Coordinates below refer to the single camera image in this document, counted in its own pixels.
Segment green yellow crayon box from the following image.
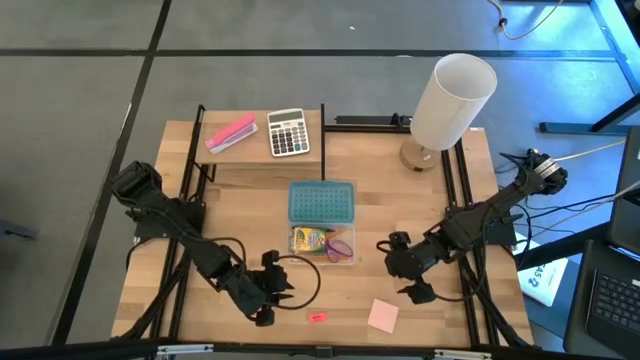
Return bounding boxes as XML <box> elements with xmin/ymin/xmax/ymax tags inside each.
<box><xmin>291</xmin><ymin>226</ymin><xmax>327</xmax><ymax>255</ymax></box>

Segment white printed box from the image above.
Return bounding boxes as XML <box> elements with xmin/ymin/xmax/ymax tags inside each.
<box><xmin>514</xmin><ymin>232</ymin><xmax>570</xmax><ymax>308</ymax></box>

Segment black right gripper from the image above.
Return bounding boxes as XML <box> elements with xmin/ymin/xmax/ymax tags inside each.
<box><xmin>384</xmin><ymin>230</ymin><xmax>437</xmax><ymax>305</ymax></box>

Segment pink sticky note pad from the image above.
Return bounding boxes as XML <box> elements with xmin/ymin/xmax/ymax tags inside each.
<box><xmin>367</xmin><ymin>298</ymin><xmax>400</xmax><ymax>335</ymax></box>

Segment black laptop keyboard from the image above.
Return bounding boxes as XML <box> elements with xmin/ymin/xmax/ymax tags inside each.
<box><xmin>563</xmin><ymin>238</ymin><xmax>640</xmax><ymax>359</ymax></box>

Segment pink stapler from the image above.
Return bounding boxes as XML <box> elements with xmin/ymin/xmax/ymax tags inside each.
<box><xmin>204</xmin><ymin>112</ymin><xmax>259</xmax><ymax>155</ymax></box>

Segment black floor cables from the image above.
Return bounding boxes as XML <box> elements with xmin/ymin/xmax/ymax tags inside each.
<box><xmin>494</xmin><ymin>149</ymin><xmax>619</xmax><ymax>241</ymax></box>

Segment black cable bundle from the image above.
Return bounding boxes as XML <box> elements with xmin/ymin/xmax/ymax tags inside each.
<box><xmin>457</xmin><ymin>249</ymin><xmax>534</xmax><ymax>349</ymax></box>
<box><xmin>117</xmin><ymin>238</ymin><xmax>194</xmax><ymax>341</ymax></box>

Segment white shade wooden table lamp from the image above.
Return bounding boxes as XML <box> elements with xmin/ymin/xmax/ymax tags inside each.
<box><xmin>398</xmin><ymin>53</ymin><xmax>499</xmax><ymax>173</ymax></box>

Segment beige floor cable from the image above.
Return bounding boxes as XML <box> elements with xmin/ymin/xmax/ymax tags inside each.
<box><xmin>549</xmin><ymin>138</ymin><xmax>627</xmax><ymax>164</ymax></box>

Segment clear pencil box teal lid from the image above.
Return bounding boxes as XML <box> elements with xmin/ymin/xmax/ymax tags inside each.
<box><xmin>287</xmin><ymin>180</ymin><xmax>357</xmax><ymax>266</ymax></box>

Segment dark monitor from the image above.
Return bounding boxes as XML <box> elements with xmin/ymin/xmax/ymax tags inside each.
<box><xmin>606</xmin><ymin>126</ymin><xmax>640</xmax><ymax>256</ymax></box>

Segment black rear crossbar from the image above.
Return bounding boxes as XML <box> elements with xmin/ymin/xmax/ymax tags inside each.
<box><xmin>333</xmin><ymin>113</ymin><xmax>414</xmax><ymax>134</ymax></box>

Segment purple handled scissors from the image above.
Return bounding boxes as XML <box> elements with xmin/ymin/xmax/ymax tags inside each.
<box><xmin>323</xmin><ymin>238</ymin><xmax>354</xmax><ymax>263</ymax></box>

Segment white desk calculator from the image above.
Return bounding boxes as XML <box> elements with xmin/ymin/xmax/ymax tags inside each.
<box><xmin>266</xmin><ymin>108</ymin><xmax>311</xmax><ymax>158</ymax></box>

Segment black rig bar silver brackets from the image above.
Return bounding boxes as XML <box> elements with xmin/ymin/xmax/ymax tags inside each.
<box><xmin>0</xmin><ymin>338</ymin><xmax>640</xmax><ymax>360</ymax></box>

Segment wooden raised shelf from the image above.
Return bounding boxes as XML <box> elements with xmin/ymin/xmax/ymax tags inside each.
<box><xmin>194</xmin><ymin>109</ymin><xmax>324</xmax><ymax>166</ymax></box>

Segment black desk frame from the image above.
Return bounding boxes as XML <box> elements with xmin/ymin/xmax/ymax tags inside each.
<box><xmin>538</xmin><ymin>0</ymin><xmax>640</xmax><ymax>135</ymax></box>

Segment beige cord with plug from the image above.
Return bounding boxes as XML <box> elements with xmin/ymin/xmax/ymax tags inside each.
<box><xmin>487</xmin><ymin>0</ymin><xmax>566</xmax><ymax>42</ymax></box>

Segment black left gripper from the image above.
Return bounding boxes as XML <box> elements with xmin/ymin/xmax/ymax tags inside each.
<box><xmin>234</xmin><ymin>249</ymin><xmax>296</xmax><ymax>327</ymax></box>

